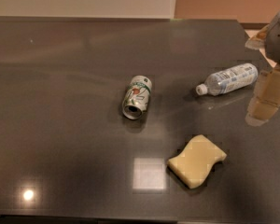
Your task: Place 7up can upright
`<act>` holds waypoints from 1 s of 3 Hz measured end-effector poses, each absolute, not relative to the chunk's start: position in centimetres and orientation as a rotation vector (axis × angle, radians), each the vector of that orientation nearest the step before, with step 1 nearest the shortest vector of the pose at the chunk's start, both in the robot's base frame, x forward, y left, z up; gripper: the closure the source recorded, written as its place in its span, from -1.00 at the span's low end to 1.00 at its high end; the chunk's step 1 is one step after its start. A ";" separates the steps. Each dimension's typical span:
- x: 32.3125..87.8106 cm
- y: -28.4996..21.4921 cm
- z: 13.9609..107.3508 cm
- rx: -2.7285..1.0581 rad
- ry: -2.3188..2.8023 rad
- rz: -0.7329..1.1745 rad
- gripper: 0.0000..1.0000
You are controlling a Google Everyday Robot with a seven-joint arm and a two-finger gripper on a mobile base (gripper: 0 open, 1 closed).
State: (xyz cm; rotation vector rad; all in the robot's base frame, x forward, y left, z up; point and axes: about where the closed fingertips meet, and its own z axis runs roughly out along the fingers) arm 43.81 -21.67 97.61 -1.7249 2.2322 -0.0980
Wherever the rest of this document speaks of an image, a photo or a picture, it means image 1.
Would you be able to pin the yellow sponge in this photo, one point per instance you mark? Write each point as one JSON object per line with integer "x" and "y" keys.
{"x": 196, "y": 160}

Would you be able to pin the silver green 7up can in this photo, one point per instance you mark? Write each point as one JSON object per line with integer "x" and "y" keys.
{"x": 136, "y": 99}

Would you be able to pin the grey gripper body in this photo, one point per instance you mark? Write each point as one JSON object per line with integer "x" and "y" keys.
{"x": 279, "y": 41}

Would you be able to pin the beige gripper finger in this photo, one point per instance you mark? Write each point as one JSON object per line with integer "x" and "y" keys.
{"x": 257, "y": 41}
{"x": 266, "y": 98}

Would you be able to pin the clear plastic water bottle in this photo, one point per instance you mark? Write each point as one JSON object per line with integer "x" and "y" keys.
{"x": 228, "y": 80}

